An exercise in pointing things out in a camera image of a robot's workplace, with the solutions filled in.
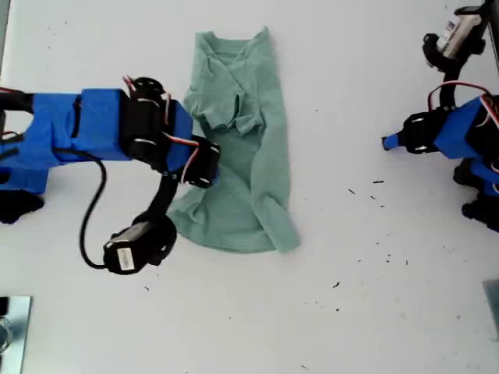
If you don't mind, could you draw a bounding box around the steel base plate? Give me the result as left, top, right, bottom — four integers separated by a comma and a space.
482, 279, 499, 332
0, 295, 33, 374

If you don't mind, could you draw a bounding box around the red white servo wire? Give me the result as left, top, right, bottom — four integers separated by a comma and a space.
427, 80, 499, 128
160, 131, 202, 184

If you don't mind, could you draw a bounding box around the black camera cable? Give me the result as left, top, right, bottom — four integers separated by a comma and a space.
52, 146, 110, 270

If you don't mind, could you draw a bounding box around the mint green t-shirt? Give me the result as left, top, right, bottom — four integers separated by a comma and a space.
166, 26, 302, 255

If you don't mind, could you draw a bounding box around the silver black camera box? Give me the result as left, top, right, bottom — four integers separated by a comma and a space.
421, 4, 488, 74

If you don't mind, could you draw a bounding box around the black camera stalk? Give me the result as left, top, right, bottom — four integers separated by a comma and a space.
143, 171, 184, 225
436, 58, 476, 114

